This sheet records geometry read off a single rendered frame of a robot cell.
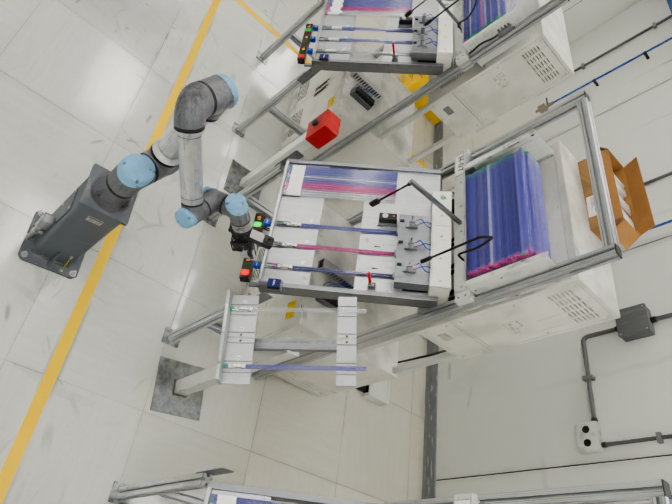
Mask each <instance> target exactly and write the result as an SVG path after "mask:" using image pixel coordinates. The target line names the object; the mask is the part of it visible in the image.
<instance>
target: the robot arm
mask: <svg viewBox="0 0 672 504"><path fill-rule="evenodd" d="M238 99H239V94H238V89H237V86H236V84H235V83H234V81H233V80H232V79H231V78H230V77H229V76H227V75H225V74H214V75H212V76H210V77H207V78H204V79H201V80H198V81H195V82H191V83H189V84H187V85H186V86H185V87H184V88H183V89H182V90H181V92H180V93H179V95H178V98H177V100H176V104H175V109H174V117H173V124H174V125H173V126H172V127H171V128H170V130H169V131H168V132H167V134H166V135H165V136H164V137H163V138H159V139H157V140H155V141H154V143H153V144H152V145H151V146H150V148H149V149H148V150H146V151H144V152H142V153H133V154H130V155H128V156H126V157H124V158H123V159H122V160H121V161H120V162H119V164H118V165H117V166H116V167H115V168H114V169H113V170H112V171H111V172H109V173H105V174H102V175H100V176H98V177H97V178H96V179H95V180H94V181H93V183H92V186H91V193H92V196H93V199H94V200H95V202H96V203H97V204H98V205H99V206H100V207H101V208H103V209H105V210H107V211H109V212H122V211H124V210H125V209H127V208H128V207H129V206H130V204H131V203H132V200H133V197H134V195H135V194H136V193H138V192H139V191H140V190H141V189H143V188H145V187H147V186H149V185H151V184H153V183H155V182H157V181H159V180H161V179H163V178H165V177H167V176H169V175H172V174H174V173H175V172H176V171H178V170H179V173H180V193H181V208H179V209H178V210H177V211H176V213H175V220H176V222H177V223H178V224H179V225H180V226H181V227H183V228H186V229H188V228H191V227H192V226H194V225H197V224H198V223H199V222H201V221H202V220H204V219H206V218H207V217H209V216H210V215H212V214H214V213H215V212H218V213H220V214H223V215H225V216H227V217H229V219H230V226H229V229H228V231H229V232H231V234H232V236H231V241H230V245H231V248H232V251H239V252H242V251H243V250H244V253H241V254H240V256H241V257H244V258H248V259H251V260H252V261H254V260H255V259H256V257H257V245H259V246H261V247H264V248H266V249H268V250H269V249H271V247H272V246H273V243H274V238H273V237H271V236H268V235H266V234H264V233H262V232H259V231H257V230H255V229H252V221H251V217H250V213H249V209H248V203H247V201H246V198H245V197H244V196H243V195H242V194H240V193H232V194H230V195H228V194H226V193H224V192H222V191H219V190H218V189H216V188H212V187H209V186H205V187H203V162H202V133H203V132H204V131H205V127H206V126H207V125H208V123H214V122H216V121H217V120H218V119H219V118H220V117H221V116H222V114H223V113H224V112H225V111H226V110H228V109H232V108H233V107H234V106H235V105H236V104H237V103H238ZM232 245H233V247H232ZM233 248H234V249H233Z"/></svg>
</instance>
